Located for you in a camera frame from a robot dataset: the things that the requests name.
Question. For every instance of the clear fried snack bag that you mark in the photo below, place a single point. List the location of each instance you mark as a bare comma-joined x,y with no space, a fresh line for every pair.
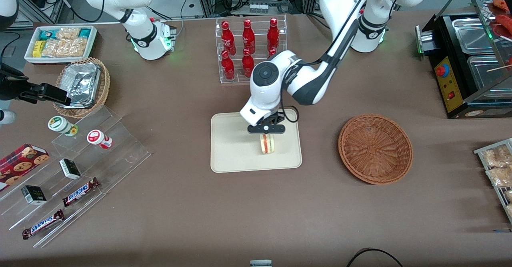
502,177
498,157
508,195
509,211

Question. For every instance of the red sausage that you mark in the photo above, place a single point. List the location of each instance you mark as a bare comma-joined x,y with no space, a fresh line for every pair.
504,29
502,5

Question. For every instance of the white power strip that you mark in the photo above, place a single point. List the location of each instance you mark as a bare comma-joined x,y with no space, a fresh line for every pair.
258,8

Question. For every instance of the aluminium foil container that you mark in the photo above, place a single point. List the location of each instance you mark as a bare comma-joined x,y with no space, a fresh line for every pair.
82,83

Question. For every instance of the clear acrylic stepped stand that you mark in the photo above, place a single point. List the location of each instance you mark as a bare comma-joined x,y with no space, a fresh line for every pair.
128,155

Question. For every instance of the red cookie box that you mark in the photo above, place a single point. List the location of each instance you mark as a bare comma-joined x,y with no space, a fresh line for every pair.
16,165

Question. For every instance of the yellow snack packet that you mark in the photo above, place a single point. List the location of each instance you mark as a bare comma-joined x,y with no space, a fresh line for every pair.
38,49

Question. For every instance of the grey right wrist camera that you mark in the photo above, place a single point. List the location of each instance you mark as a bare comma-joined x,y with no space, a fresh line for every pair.
7,117

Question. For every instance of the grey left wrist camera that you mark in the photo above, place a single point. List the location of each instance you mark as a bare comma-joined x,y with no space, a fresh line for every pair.
276,129

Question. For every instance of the teal snack packet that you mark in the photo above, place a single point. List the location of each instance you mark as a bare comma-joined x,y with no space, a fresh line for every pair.
48,34
84,33

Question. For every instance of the small black box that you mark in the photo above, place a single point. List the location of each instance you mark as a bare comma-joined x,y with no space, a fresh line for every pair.
70,169
33,195

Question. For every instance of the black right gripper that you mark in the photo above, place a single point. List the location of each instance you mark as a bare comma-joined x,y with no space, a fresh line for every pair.
11,87

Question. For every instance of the clear acrylic bottle rack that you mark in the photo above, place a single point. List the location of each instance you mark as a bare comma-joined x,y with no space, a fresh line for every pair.
238,77

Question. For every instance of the round brown wicker basket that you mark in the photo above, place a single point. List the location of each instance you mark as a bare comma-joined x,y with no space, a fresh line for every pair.
376,151

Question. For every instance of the red lid yogurt cup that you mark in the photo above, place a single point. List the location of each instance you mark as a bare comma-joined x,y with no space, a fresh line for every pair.
97,137

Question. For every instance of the clear rice cracker bag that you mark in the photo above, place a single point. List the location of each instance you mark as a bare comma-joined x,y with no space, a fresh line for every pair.
68,33
64,47

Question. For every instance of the red cola bottle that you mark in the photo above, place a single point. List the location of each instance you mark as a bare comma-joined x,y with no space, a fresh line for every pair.
273,35
246,65
228,39
228,67
248,37
272,52

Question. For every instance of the small grey device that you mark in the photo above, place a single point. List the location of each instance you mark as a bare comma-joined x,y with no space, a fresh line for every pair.
260,263

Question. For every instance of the black food warmer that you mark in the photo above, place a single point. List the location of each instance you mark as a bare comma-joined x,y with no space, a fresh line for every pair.
454,105

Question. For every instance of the triangular sandwich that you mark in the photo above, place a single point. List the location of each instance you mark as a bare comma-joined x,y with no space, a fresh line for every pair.
268,145

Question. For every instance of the light wicker basket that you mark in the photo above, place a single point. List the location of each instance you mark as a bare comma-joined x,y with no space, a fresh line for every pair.
104,87

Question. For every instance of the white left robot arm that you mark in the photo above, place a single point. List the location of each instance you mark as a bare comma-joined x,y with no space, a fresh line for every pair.
340,3

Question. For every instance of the snickers bar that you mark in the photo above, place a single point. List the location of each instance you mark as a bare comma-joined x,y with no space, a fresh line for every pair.
43,224
80,192

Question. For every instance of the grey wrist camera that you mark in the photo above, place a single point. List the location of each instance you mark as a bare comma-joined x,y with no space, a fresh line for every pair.
276,129
7,117

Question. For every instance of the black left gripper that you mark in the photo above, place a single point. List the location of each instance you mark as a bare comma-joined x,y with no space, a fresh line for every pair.
279,118

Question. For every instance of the beige plastic tray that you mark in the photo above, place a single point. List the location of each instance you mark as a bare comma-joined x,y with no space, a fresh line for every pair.
232,151

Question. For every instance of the green lid yogurt cup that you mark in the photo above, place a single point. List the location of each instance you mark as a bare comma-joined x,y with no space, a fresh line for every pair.
60,124

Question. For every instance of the white rectangular snack bin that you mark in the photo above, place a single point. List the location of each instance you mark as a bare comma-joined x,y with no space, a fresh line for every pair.
28,57

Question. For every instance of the steel warmer pan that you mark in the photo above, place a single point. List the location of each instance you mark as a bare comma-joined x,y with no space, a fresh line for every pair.
484,82
472,35

